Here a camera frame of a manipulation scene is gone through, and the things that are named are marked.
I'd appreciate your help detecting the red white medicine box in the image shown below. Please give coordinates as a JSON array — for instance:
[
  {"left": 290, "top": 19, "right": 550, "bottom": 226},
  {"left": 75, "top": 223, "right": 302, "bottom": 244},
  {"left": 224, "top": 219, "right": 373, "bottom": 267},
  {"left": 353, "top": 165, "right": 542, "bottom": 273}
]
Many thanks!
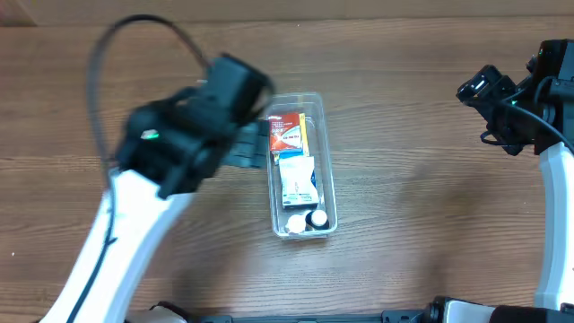
[{"left": 267, "top": 113, "right": 303, "bottom": 153}]

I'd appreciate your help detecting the blue yellow VapoDrops box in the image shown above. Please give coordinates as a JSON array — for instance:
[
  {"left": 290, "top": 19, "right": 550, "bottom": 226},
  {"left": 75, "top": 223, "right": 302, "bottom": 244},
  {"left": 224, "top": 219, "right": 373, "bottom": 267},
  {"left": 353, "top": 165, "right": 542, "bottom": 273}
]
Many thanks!
[{"left": 270, "top": 113, "right": 309, "bottom": 164}]

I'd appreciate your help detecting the white blue medicine box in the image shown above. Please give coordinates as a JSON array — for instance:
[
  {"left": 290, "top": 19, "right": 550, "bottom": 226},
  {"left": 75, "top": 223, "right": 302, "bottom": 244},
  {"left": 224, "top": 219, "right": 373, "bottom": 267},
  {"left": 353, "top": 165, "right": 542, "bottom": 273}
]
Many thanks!
[{"left": 279, "top": 156, "right": 318, "bottom": 208}]

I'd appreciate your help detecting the orange tablet tube white cap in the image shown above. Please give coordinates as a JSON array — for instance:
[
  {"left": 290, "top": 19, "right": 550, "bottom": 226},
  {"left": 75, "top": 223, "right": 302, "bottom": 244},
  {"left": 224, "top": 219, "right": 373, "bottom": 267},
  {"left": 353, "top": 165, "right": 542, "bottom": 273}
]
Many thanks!
[{"left": 285, "top": 214, "right": 307, "bottom": 234}]

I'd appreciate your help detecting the dark syrup bottle white cap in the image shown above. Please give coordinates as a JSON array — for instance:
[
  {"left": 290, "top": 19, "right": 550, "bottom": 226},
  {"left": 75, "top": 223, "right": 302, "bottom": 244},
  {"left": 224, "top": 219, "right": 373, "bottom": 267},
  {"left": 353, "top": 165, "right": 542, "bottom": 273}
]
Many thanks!
[{"left": 305, "top": 209, "right": 330, "bottom": 231}]

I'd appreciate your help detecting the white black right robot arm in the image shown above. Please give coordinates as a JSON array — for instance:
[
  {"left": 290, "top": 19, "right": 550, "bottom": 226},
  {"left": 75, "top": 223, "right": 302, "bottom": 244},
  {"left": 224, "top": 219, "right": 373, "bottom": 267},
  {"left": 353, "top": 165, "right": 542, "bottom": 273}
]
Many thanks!
[{"left": 413, "top": 39, "right": 573, "bottom": 323}]

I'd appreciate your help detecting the clear plastic container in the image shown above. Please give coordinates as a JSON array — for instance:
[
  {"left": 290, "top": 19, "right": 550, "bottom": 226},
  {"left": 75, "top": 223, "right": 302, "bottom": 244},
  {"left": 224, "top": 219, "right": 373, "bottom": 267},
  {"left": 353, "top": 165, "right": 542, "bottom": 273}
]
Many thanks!
[{"left": 265, "top": 92, "right": 338, "bottom": 239}]

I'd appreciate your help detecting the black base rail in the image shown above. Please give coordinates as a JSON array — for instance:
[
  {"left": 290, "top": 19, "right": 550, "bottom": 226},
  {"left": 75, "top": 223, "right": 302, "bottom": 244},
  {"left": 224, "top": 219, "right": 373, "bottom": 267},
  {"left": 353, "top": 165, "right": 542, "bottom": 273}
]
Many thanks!
[{"left": 187, "top": 310, "right": 425, "bottom": 323}]

